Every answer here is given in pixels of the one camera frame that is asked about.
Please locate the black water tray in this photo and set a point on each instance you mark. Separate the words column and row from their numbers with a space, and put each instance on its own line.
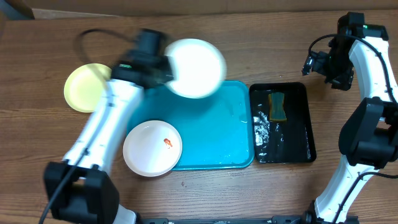
column 290, row 141

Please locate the turquoise plastic tray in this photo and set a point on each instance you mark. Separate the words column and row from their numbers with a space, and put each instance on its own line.
column 216, row 131

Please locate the brown cardboard backboard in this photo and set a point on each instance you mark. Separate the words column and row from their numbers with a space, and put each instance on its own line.
column 24, row 9

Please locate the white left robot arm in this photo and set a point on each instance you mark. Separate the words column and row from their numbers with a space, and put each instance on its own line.
column 79, row 188

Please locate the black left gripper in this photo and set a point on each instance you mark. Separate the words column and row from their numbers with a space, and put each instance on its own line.
column 168, row 66

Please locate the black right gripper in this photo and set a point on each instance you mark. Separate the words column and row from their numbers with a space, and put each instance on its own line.
column 318, row 65

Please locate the white plate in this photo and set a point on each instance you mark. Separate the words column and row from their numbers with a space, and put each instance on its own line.
column 152, row 148
column 198, row 68

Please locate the yellow plate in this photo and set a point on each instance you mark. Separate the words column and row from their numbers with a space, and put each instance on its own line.
column 84, row 86

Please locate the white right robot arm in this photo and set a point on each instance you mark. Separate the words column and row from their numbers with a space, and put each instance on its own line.
column 368, row 140

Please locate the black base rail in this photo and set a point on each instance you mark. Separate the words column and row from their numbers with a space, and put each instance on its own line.
column 278, row 219

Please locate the orange green sponge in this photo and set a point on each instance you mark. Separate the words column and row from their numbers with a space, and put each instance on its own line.
column 276, row 107

